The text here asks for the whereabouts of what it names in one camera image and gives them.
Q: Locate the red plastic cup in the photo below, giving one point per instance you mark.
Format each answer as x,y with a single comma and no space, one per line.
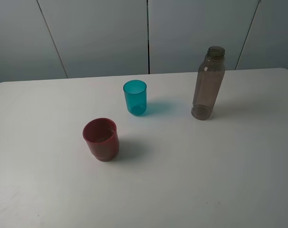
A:
102,139

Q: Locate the teal transparent plastic cup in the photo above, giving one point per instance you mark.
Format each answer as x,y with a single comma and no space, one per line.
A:
135,96

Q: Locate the brown transparent plastic bottle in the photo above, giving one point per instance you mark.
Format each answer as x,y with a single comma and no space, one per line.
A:
209,79

